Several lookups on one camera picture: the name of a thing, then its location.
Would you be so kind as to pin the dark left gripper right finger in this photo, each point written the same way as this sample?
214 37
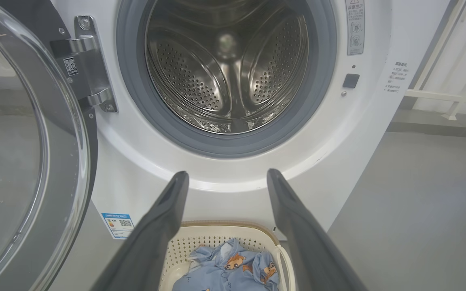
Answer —
310 250

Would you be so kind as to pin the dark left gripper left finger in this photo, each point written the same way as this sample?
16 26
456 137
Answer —
152 242

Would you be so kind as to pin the blue cartoon print garment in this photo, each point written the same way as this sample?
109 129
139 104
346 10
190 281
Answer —
225 275

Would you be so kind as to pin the black round glass washer door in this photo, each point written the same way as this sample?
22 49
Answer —
14 161

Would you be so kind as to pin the cream perforated laundry basket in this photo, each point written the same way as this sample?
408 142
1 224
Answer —
200 242

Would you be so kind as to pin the white front-load washing machine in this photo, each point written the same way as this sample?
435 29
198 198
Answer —
225 173

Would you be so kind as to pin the grey rubber door gasket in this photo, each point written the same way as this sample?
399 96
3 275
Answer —
136 101

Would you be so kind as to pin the black square door latch socket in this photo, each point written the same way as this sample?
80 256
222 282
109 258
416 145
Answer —
350 81

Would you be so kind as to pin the silver metal door hinge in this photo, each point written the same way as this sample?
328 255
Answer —
91 60

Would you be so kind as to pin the blue white energy label sticker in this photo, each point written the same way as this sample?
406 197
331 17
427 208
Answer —
117 225

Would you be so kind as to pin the perforated steel washer drum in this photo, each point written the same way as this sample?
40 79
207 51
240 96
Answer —
184 81

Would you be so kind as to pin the small QR code sticker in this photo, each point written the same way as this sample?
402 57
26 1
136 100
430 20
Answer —
70 66

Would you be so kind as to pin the grey warning instruction sticker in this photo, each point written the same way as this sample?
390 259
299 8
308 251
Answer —
355 28

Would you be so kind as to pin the white metal railing frame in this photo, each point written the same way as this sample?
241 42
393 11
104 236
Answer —
439 96

